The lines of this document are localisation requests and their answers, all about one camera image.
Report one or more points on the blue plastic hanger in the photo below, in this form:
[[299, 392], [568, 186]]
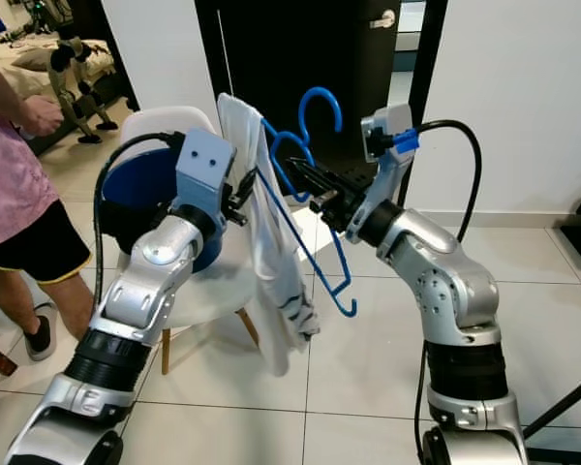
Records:
[[320, 90]]

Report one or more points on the white shirt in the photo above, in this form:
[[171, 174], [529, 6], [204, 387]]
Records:
[[276, 281]]

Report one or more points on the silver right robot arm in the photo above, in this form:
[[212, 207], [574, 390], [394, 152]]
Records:
[[455, 291]]

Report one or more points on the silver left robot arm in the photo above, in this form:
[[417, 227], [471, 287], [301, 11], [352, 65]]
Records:
[[145, 300]]

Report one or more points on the white chair wooden legs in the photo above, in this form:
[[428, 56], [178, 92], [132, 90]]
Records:
[[165, 126]]

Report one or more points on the black door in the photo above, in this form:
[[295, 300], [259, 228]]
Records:
[[281, 58]]

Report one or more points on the grey black legged robot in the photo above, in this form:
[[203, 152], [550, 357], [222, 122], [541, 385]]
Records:
[[63, 68]]

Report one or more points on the person in pink shirt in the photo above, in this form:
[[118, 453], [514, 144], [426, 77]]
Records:
[[10, 194]]

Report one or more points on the beige bedding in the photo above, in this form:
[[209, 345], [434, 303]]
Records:
[[19, 58]]

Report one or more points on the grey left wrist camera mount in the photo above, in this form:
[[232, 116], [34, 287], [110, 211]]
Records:
[[203, 170]]

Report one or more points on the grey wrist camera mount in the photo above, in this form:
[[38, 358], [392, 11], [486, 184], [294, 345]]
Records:
[[387, 126], [203, 170]]

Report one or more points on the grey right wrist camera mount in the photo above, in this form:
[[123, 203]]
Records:
[[387, 126]]

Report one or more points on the black door frame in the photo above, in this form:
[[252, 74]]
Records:
[[116, 48], [426, 58]]

